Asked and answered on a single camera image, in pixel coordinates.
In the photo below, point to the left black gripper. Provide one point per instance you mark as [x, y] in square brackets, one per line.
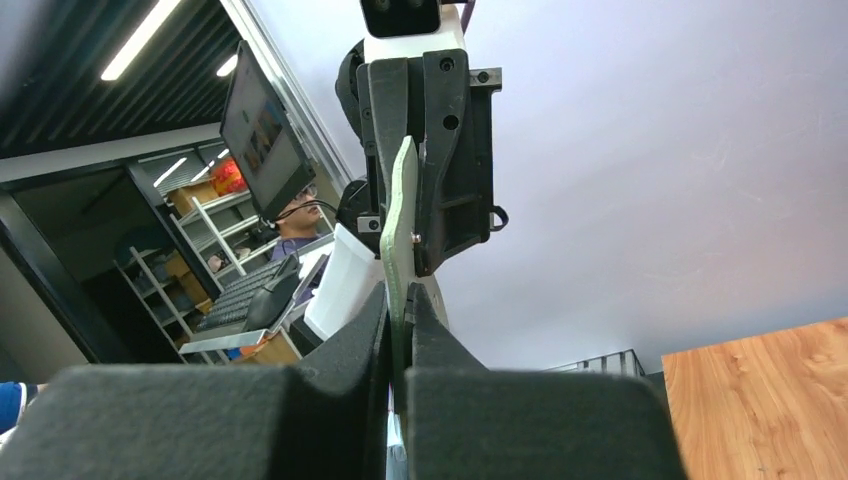
[446, 107]

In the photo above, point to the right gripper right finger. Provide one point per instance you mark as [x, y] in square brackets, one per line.
[465, 421]

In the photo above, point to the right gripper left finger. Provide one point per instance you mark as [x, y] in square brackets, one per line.
[324, 417]

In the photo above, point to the green card holder wallet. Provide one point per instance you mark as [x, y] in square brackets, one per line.
[397, 256]

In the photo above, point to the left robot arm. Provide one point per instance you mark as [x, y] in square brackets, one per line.
[353, 269]

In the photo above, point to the black computer mouse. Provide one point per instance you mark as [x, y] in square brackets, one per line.
[273, 295]

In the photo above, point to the black keyboard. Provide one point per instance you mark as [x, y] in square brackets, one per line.
[232, 306]

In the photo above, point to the seated person with glasses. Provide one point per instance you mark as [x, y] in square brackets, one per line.
[298, 224]

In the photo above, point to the black computer monitor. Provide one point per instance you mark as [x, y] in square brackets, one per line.
[256, 129]

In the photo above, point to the white metal shelf rack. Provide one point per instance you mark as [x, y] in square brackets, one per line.
[200, 243]

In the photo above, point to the person arm striped sleeve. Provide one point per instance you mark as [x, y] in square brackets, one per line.
[15, 398]

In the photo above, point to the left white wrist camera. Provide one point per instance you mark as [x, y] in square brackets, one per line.
[411, 28]

